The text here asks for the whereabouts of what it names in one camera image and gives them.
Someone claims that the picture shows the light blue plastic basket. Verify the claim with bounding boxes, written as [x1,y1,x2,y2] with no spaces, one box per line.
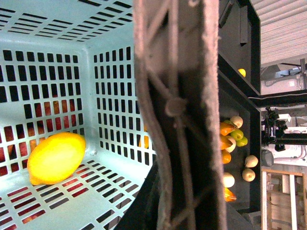
[0,0,155,230]

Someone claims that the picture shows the yellow lemon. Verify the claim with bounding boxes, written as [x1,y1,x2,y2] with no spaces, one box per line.
[27,132,86,185]

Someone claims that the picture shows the orange fruit top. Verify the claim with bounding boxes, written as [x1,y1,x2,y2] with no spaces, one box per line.
[220,122,236,136]

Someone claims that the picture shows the orange fruit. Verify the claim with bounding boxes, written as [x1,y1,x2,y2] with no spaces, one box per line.
[224,188,237,202]
[220,122,236,136]

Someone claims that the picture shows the beige pear top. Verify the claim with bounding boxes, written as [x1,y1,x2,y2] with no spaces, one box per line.
[230,115,243,128]

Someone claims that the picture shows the beige pear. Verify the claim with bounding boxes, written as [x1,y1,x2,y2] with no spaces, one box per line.
[242,168,256,182]
[223,172,235,188]
[230,115,243,128]
[245,155,259,168]

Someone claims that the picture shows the green apple lower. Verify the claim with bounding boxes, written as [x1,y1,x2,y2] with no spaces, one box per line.
[236,137,248,147]

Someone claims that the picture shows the yellow fruit upper shelf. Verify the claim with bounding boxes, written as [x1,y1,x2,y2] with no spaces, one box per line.
[238,69,246,77]

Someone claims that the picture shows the beige pear bottom left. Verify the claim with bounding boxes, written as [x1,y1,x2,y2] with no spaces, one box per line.
[223,172,235,188]

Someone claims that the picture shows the beige pear right upper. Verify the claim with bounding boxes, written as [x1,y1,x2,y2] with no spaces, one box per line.
[245,155,259,168]

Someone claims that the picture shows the orange fruit bottom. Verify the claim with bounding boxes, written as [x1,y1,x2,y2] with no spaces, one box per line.
[224,188,237,202]

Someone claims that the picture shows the beige pear right lower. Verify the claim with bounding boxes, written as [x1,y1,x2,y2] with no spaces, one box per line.
[242,168,256,182]

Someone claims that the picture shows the wooden crate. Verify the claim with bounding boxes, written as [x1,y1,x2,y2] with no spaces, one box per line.
[261,169,307,230]

